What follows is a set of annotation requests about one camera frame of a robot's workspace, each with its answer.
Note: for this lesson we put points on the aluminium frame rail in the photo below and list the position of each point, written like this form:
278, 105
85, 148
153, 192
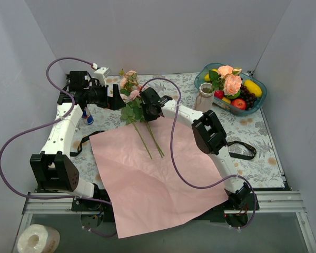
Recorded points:
268, 201

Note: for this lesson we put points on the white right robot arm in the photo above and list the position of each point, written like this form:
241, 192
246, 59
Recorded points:
210, 138

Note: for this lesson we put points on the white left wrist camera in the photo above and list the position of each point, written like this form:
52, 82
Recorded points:
101, 74

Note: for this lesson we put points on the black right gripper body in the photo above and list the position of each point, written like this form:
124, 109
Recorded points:
148, 104

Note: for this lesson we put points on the yellow mango left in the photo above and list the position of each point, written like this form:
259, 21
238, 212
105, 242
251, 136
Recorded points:
207, 78

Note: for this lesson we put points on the blue silver energy drink can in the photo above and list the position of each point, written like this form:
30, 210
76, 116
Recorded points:
87, 117

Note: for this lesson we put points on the yellow fruit piece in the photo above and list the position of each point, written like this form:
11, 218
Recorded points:
226, 100

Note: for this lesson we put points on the floral patterned table mat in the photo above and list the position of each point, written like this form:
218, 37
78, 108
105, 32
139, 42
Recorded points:
264, 171

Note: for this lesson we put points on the white ribbed ceramic vase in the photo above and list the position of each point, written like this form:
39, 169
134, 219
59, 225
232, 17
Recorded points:
204, 98

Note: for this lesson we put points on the yellow mango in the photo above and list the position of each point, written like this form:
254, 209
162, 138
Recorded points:
207, 78
253, 88

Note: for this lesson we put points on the single pink flower stem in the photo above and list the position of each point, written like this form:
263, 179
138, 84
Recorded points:
226, 79

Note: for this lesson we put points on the pink artificial flower bouquet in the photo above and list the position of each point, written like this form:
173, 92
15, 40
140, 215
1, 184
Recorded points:
129, 82

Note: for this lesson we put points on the teal plastic fruit basket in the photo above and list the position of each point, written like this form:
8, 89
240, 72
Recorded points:
200, 78

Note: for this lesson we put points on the dark red grape bunch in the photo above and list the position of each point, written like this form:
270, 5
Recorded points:
246, 95

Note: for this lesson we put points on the yellow mango right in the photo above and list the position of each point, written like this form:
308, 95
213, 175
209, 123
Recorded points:
253, 88

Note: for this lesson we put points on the pink red fruit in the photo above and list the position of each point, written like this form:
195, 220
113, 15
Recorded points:
219, 94

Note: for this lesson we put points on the purple wrapping paper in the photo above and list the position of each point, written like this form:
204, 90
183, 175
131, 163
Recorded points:
146, 194

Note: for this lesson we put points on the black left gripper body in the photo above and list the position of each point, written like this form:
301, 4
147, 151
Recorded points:
116, 97

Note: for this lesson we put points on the white toilet paper roll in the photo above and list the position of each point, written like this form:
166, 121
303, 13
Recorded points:
38, 238

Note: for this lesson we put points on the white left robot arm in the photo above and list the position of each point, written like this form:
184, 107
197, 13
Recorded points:
52, 167

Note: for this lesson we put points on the red apple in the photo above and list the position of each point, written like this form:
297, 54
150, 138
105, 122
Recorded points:
239, 103

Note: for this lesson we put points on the green round fruit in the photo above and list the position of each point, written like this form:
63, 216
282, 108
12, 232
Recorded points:
232, 97

